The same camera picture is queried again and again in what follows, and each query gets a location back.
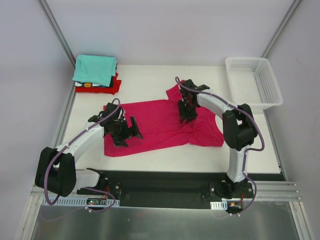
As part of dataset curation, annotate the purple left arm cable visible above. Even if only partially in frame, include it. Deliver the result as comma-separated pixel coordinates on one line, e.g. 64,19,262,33
44,98,122,206

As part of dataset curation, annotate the folded teal t shirt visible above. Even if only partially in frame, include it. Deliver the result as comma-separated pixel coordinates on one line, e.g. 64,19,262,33
72,54,117,87

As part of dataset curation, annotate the folded dark printed t shirt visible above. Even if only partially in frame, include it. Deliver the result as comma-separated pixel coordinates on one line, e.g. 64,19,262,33
74,81,111,93

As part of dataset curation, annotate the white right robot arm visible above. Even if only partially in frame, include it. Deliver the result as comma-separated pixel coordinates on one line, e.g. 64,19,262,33
175,77,259,199

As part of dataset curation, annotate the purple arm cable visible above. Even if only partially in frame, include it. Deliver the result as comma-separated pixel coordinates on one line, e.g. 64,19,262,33
44,98,122,206
175,76,266,216

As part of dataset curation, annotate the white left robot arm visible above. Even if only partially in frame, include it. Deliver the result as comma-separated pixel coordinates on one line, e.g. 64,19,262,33
34,102,143,197

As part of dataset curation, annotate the white plastic basket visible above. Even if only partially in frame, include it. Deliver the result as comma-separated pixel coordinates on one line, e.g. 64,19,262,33
225,56,283,112

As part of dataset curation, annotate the crimson pink t shirt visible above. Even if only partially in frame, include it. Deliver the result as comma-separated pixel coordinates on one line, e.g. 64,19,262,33
104,85,225,157

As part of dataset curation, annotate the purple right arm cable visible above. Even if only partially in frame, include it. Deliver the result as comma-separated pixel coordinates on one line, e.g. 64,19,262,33
175,76,266,216

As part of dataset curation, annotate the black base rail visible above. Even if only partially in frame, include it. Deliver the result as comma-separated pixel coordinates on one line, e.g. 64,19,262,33
65,169,261,210

